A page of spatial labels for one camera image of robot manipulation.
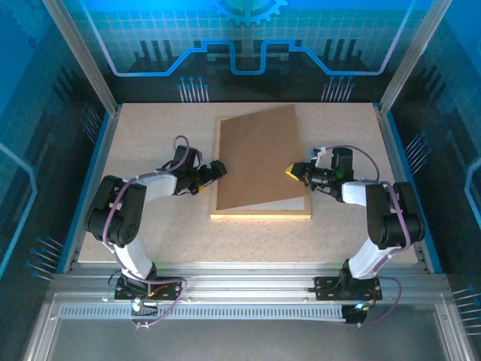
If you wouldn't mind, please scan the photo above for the blue edged aluminium side rail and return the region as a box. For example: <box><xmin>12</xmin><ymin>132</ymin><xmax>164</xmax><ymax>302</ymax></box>
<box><xmin>62</xmin><ymin>104</ymin><xmax>123</xmax><ymax>274</ymax></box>
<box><xmin>375</xmin><ymin>104</ymin><xmax>444</xmax><ymax>274</ymax></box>

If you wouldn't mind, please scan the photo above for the grey metal shelf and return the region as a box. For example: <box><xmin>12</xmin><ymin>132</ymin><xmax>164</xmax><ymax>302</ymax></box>
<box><xmin>22</xmin><ymin>293</ymin><xmax>476</xmax><ymax>361</ymax></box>

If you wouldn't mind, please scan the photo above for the light wooden picture frame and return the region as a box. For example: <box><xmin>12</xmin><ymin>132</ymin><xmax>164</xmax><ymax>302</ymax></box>
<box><xmin>209</xmin><ymin>115</ymin><xmax>312</xmax><ymax>220</ymax></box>

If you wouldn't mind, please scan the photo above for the aluminium enclosure post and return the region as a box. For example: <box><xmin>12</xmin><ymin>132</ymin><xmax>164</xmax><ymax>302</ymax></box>
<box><xmin>377</xmin><ymin>0</ymin><xmax>454</xmax><ymax>114</ymax></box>
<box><xmin>41</xmin><ymin>0</ymin><xmax>123</xmax><ymax>114</ymax></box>

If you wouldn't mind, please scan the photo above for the brown backing board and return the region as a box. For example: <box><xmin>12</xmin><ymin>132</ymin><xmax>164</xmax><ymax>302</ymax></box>
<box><xmin>216</xmin><ymin>104</ymin><xmax>309</xmax><ymax>211</ymax></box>

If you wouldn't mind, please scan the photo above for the grey slotted cable duct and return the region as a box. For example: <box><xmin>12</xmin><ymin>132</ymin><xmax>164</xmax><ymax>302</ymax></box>
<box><xmin>59</xmin><ymin>305</ymin><xmax>349</xmax><ymax>321</ymax></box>

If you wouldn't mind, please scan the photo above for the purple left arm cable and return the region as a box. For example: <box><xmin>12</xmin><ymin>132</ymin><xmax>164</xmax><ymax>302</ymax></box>
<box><xmin>101</xmin><ymin>135</ymin><xmax>190</xmax><ymax>330</ymax></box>

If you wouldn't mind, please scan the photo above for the black control box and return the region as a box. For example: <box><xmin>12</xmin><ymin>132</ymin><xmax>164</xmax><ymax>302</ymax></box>
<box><xmin>342</xmin><ymin>302</ymin><xmax>368</xmax><ymax>327</ymax></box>

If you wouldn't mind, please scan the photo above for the aluminium mounting rail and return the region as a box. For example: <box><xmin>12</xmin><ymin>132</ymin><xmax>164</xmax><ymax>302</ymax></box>
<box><xmin>48</xmin><ymin>261</ymin><xmax>452</xmax><ymax>306</ymax></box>

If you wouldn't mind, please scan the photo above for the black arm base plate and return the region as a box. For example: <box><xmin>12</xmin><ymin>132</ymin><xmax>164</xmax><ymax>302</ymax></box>
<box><xmin>113</xmin><ymin>276</ymin><xmax>185</xmax><ymax>302</ymax></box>
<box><xmin>313</xmin><ymin>276</ymin><xmax>383</xmax><ymax>302</ymax></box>

